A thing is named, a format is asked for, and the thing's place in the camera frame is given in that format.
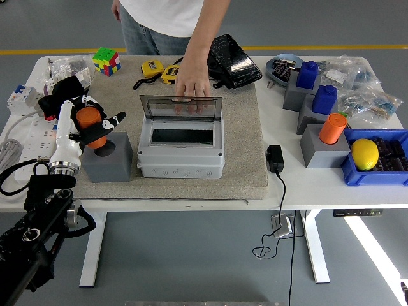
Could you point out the clear bag blue parts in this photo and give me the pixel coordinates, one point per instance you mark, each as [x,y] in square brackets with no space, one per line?
[366,79]

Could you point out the white power strip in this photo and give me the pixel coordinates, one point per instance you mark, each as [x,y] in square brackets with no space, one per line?
[35,146]

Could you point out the white blue circuit breaker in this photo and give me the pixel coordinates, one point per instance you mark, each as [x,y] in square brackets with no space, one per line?
[22,99]

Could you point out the grey block with round hole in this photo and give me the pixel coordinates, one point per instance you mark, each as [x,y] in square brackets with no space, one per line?
[106,167]

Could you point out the green-topped puzzle cube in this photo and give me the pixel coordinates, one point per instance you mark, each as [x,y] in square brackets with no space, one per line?
[106,60]

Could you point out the small metal screws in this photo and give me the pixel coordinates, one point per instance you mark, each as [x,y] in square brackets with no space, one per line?
[271,84]

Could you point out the orange cylinder battery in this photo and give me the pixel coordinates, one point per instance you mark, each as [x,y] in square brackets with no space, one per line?
[88,118]
[333,129]

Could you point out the black power adapter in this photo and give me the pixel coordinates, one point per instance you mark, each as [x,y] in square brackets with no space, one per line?
[275,157]

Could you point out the silver metal box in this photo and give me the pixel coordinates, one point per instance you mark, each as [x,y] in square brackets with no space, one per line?
[282,227]

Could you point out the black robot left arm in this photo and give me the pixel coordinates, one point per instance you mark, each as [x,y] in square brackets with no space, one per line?
[35,229]

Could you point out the grey plastic junction box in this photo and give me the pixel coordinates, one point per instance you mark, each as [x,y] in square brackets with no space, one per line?
[181,162]

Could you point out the blue square battery block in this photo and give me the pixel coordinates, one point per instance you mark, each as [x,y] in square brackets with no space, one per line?
[307,75]
[324,100]

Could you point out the white table leg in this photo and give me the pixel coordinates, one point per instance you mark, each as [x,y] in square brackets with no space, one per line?
[315,248]
[92,248]

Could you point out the grey holder block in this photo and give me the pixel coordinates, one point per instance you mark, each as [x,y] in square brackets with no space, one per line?
[307,121]
[291,97]
[322,156]

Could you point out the blue plastic bin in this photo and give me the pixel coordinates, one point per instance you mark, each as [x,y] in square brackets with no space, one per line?
[366,178]

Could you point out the grey-brown mat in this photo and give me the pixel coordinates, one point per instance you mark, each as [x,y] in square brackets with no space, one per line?
[242,134]

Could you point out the person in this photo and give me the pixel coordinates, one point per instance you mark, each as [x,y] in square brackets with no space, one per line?
[162,19]

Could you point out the person's right hand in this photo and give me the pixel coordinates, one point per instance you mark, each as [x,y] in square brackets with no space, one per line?
[116,9]

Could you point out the clear bag mixed resistors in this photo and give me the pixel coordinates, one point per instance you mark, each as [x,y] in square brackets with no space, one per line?
[373,105]

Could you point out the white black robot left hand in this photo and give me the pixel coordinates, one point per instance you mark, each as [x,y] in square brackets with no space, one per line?
[65,143]

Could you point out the glossy black pouch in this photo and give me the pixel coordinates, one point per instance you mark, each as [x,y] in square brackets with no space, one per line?
[237,63]

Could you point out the dark components in dish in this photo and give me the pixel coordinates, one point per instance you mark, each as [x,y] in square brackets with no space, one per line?
[282,69]

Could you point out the light blue dish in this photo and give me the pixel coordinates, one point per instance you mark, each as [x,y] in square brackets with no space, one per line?
[271,71]

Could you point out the person's left hand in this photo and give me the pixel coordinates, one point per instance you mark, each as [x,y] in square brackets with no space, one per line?
[192,79]

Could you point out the clear bag white label parts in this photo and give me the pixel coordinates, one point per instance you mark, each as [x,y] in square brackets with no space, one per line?
[336,76]

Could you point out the yellow lemon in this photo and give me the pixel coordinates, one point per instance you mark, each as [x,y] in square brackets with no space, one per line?
[364,153]

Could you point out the black cloth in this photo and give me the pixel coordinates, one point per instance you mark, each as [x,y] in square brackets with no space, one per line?
[63,90]

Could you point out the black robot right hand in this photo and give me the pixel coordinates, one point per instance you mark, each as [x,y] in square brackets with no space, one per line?
[404,288]

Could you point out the black table control panel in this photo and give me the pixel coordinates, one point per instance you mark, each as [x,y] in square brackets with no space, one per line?
[357,213]

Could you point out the clear bag of small parts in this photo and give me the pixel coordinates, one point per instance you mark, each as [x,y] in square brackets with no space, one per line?
[76,65]

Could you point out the small green object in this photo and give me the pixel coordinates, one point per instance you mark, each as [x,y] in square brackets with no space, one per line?
[342,114]

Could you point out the smoked transparent box lid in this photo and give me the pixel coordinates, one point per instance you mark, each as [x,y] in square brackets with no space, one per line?
[156,106]

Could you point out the person's left forearm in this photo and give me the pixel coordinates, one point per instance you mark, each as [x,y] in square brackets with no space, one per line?
[208,28]

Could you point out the dark capacitors pile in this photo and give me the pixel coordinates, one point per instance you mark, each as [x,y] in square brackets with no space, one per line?
[392,150]

